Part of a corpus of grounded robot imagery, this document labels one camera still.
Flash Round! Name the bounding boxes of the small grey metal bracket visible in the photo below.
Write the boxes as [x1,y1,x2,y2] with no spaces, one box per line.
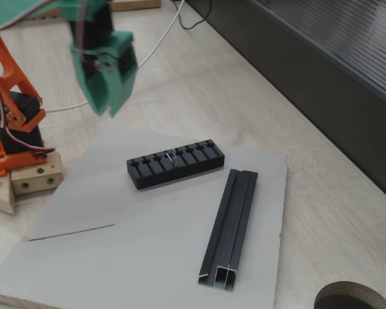
[165,147,178,168]

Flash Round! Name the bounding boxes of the wooden base block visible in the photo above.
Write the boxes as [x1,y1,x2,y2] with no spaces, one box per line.
[11,151,64,196]

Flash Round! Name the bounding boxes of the black aluminium profile rail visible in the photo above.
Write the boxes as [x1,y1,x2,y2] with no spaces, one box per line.
[198,169,259,292]

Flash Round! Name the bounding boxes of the white cable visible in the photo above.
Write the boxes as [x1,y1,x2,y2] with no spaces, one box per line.
[46,0,187,113]

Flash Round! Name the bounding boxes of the long wooden plank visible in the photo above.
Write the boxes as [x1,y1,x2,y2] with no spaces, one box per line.
[24,0,162,21]

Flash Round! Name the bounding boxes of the grey board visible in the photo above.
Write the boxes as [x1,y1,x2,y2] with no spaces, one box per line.
[0,126,288,309]

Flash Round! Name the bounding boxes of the thin black cable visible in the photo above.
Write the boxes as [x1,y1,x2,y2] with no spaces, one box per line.
[178,0,212,30]

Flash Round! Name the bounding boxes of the wide grey window blinds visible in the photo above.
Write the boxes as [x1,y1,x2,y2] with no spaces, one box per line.
[253,0,386,109]

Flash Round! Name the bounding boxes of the black slotted plastic block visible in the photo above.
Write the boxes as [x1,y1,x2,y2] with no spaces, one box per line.
[126,138,226,191]

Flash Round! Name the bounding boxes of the striped wrist servo wire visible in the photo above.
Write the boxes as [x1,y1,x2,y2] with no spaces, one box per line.
[75,0,102,71]

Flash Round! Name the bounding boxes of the striped base servo wire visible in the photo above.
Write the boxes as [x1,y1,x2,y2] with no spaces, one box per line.
[0,69,56,155]

